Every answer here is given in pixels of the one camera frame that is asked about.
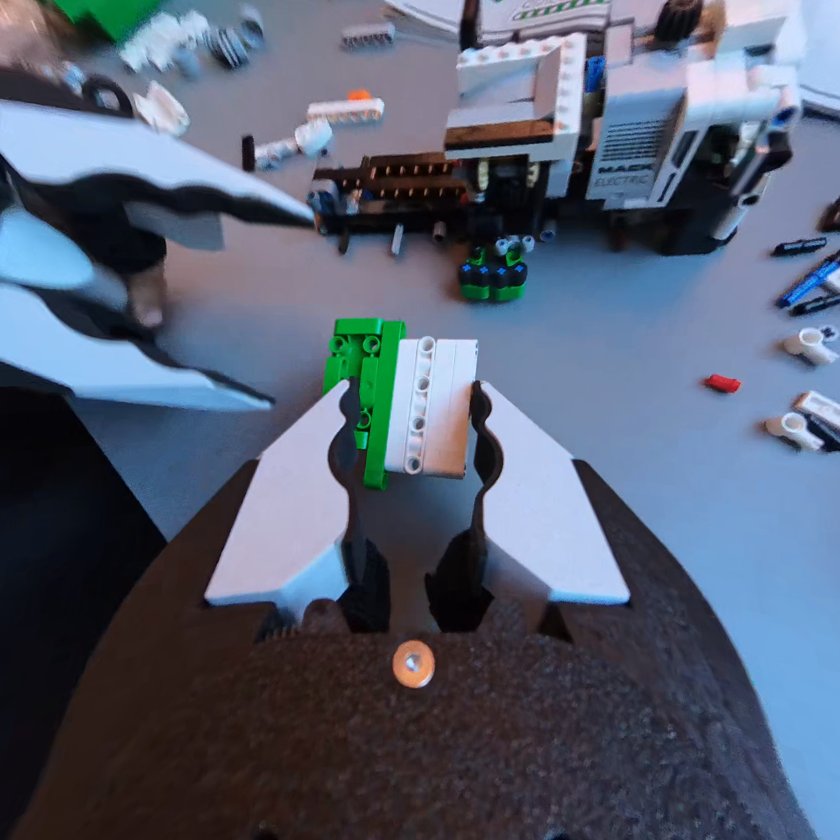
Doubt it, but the white curved lego panel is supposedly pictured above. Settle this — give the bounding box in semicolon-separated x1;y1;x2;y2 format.
131;80;191;137

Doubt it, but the person's left hand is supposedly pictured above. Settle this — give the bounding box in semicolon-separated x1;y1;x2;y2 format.
128;266;166;329

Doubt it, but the white grey lego connector piece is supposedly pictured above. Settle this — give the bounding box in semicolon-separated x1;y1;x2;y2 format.
252;118;334;172

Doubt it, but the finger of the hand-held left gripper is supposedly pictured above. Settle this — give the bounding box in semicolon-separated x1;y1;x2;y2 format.
0;282;277;413
0;98;317;253

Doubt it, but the green and white lego panel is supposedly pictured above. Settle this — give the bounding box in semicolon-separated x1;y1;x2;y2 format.
322;318;480;490

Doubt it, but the green black lego subassembly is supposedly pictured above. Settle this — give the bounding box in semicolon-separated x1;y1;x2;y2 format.
457;235;534;303

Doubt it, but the green plastic bin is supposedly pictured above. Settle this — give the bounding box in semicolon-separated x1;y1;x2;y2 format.
52;0;165;42

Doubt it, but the partly built lego truck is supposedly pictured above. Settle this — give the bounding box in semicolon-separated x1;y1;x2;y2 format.
308;0;803;257

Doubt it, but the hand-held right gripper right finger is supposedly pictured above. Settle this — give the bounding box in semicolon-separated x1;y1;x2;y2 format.
469;379;632;627

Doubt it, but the grey lego beam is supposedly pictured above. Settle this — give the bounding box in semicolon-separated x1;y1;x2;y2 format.
340;23;398;50

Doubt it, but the open instruction booklet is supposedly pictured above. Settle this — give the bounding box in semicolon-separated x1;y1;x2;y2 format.
384;0;614;48

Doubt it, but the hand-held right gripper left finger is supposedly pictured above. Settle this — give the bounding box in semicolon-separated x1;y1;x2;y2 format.
203;378;371;623

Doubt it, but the pile of small lego pieces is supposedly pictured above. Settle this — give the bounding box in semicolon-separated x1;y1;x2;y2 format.
764;197;840;454

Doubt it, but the white lego beam orange stud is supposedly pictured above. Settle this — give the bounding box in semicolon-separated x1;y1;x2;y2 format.
306;90;386;126

